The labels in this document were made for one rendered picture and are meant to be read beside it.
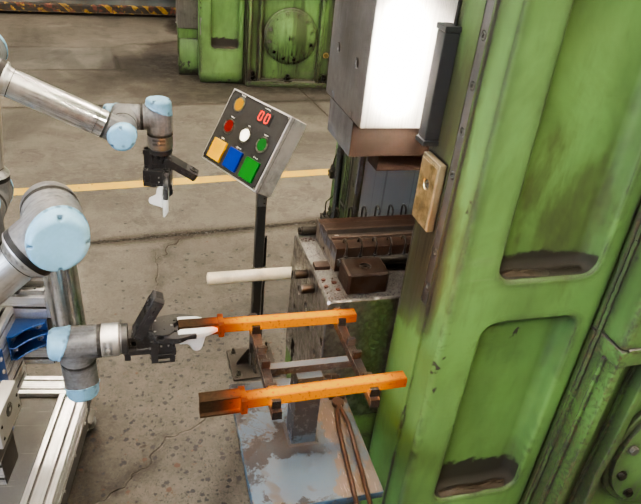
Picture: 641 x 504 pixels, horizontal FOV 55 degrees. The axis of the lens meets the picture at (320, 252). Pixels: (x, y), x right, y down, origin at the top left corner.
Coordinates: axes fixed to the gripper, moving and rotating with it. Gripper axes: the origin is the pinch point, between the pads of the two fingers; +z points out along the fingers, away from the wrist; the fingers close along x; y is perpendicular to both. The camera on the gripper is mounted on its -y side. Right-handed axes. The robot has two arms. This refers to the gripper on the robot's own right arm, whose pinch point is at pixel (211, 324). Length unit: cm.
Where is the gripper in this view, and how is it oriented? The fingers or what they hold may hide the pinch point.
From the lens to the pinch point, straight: 146.8
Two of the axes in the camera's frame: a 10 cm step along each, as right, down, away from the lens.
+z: 9.7, -0.4, 2.5
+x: 2.4, 5.2, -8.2
